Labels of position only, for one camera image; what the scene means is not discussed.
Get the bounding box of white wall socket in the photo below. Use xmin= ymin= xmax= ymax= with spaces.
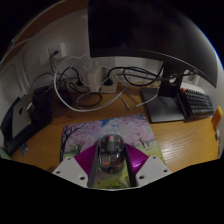
xmin=46 ymin=42 xmax=68 ymax=61

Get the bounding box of transparent computer mouse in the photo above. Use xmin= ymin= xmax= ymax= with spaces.
xmin=96 ymin=133 xmax=126 ymax=174

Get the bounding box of white cable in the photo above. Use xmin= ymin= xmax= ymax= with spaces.
xmin=53 ymin=54 xmax=129 ymax=113

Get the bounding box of black computer stand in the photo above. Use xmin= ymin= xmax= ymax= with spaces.
xmin=0 ymin=85 xmax=54 ymax=157

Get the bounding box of white power strip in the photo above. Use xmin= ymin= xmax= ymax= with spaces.
xmin=68 ymin=79 xmax=118 ymax=94

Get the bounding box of pale green appliance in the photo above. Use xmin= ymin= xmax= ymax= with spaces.
xmin=0 ymin=146 xmax=11 ymax=160

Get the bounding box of black looped cable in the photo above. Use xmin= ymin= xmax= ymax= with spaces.
xmin=76 ymin=91 xmax=104 ymax=109

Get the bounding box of black computer monitor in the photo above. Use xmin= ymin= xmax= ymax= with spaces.
xmin=87 ymin=0 xmax=218 ymax=124

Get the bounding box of silver mini computer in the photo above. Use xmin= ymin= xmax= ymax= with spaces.
xmin=11 ymin=94 xmax=34 ymax=139

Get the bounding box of black keyboard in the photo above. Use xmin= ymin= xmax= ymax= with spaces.
xmin=179 ymin=88 xmax=215 ymax=119

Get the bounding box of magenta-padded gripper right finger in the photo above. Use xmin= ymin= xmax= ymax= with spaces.
xmin=122 ymin=143 xmax=173 ymax=188

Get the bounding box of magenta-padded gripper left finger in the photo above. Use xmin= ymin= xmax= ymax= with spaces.
xmin=52 ymin=143 xmax=100 ymax=189

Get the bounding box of white charger block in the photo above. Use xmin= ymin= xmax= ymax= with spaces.
xmin=87 ymin=64 xmax=105 ymax=93

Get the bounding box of orange jar with yellow lid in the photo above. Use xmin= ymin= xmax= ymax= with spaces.
xmin=210 ymin=106 xmax=224 ymax=133

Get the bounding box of flower-print mouse pad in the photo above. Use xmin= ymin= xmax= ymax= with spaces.
xmin=59 ymin=114 xmax=167 ymax=190

